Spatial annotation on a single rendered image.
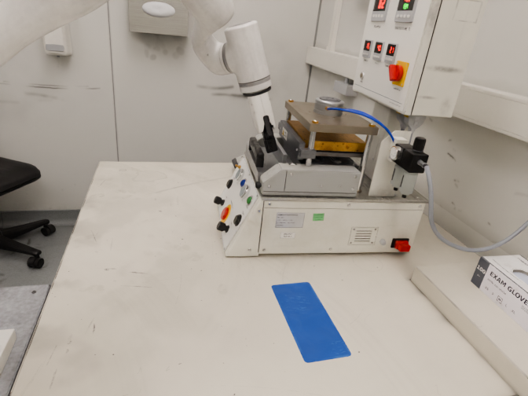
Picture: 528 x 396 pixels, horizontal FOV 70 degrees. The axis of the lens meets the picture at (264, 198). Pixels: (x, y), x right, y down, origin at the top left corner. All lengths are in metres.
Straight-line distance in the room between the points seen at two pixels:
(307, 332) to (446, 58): 0.68
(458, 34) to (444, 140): 0.52
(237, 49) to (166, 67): 1.45
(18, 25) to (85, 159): 1.98
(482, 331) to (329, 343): 0.32
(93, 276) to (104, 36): 1.66
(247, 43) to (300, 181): 0.35
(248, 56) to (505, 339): 0.82
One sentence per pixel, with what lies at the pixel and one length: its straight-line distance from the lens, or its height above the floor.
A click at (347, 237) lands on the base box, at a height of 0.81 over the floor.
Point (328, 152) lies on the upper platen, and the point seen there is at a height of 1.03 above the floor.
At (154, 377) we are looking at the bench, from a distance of 0.74.
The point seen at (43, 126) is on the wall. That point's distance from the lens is 2.55.
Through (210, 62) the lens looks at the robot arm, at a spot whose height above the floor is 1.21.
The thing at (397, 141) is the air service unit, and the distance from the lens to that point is 0.97.
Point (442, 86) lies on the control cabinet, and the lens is 1.01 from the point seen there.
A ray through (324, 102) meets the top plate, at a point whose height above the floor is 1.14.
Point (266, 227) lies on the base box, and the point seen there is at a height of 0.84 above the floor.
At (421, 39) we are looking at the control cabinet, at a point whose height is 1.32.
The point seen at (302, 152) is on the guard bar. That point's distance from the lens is 0.93.
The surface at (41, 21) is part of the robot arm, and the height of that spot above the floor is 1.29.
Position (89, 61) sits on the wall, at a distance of 2.42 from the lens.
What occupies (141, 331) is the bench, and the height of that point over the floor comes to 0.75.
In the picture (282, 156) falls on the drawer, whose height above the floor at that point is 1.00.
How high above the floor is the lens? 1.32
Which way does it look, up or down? 25 degrees down
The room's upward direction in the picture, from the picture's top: 7 degrees clockwise
